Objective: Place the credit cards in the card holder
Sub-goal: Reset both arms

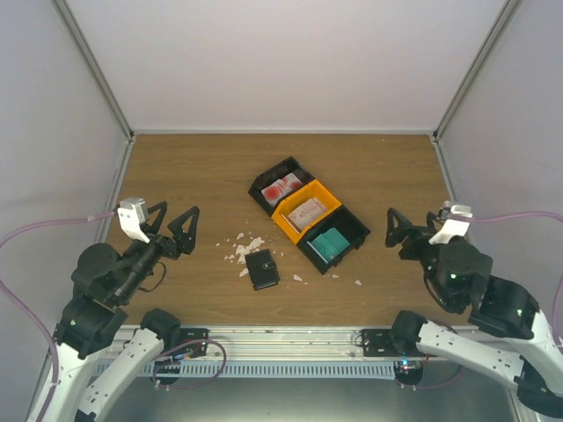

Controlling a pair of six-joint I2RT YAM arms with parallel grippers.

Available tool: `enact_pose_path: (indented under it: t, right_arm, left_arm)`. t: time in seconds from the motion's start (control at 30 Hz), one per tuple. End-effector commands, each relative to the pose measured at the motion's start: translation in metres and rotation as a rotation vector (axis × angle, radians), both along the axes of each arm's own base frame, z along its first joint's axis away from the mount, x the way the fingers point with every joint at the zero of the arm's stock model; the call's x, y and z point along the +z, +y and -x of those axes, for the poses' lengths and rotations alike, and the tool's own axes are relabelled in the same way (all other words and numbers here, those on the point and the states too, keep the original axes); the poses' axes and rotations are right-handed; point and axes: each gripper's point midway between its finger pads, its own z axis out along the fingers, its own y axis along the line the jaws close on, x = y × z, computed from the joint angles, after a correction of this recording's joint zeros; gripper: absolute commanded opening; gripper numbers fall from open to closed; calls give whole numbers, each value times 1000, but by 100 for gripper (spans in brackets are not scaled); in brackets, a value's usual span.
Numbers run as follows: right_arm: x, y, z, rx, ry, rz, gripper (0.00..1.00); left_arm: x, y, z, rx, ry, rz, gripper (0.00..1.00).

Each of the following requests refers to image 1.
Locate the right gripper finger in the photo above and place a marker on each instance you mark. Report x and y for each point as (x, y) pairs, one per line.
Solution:
(399, 230)
(434, 222)

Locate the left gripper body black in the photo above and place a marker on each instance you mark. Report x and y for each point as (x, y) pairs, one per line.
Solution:
(169, 246)

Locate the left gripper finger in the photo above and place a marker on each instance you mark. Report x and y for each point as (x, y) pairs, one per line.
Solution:
(156, 215)
(184, 230)

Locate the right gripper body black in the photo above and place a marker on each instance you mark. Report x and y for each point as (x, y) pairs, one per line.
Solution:
(417, 235)

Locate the black card holder wallet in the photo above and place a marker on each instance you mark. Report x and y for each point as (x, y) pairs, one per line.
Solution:
(262, 269)

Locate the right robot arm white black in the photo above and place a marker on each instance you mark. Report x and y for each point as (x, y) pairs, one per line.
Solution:
(459, 278)

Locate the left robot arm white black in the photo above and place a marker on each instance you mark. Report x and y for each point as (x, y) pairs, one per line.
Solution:
(104, 283)

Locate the black bin with cards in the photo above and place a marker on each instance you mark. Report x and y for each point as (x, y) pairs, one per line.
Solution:
(280, 170)

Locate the stack of red white cards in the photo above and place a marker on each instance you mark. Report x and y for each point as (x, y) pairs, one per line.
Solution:
(280, 188)

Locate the teal object in bin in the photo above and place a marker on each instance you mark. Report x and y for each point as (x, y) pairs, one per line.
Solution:
(329, 245)

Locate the black bin with teal item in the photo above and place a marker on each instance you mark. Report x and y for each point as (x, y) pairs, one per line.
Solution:
(347, 224)

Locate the yellow bin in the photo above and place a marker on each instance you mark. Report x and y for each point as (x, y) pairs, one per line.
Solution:
(314, 189)

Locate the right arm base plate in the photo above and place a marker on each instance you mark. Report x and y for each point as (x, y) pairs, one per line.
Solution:
(376, 343)

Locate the aluminium rail front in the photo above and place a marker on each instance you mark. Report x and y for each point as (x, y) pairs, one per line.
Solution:
(298, 343)

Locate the slotted cable duct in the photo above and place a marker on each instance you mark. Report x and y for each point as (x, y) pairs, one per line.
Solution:
(383, 370)

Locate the left frame post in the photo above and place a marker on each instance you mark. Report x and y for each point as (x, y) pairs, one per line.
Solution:
(77, 35)

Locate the frame post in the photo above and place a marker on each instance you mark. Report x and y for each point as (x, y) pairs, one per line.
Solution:
(77, 35)
(499, 26)

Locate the right frame post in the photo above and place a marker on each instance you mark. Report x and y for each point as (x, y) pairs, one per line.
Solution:
(499, 26)

